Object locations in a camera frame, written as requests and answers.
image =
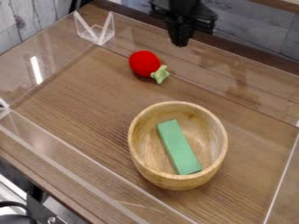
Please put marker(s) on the wooden bowl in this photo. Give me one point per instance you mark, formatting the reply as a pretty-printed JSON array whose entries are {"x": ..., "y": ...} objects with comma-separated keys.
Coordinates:
[{"x": 206, "y": 136}]

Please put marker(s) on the black metal bracket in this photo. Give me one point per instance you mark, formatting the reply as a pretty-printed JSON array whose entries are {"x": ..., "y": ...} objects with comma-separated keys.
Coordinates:
[{"x": 40, "y": 212}]

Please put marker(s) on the green rectangular block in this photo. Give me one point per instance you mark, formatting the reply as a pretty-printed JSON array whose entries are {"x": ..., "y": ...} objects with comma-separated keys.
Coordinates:
[{"x": 178, "y": 148}]

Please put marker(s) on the clear acrylic enclosure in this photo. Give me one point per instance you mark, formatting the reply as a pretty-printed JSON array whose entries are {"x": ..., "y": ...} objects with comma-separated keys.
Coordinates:
[{"x": 71, "y": 98}]

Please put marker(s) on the red plush strawberry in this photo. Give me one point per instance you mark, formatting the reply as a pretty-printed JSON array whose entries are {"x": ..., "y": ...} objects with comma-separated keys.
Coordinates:
[{"x": 147, "y": 66}]

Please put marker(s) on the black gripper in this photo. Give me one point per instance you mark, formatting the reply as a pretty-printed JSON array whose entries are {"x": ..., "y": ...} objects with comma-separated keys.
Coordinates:
[{"x": 186, "y": 16}]

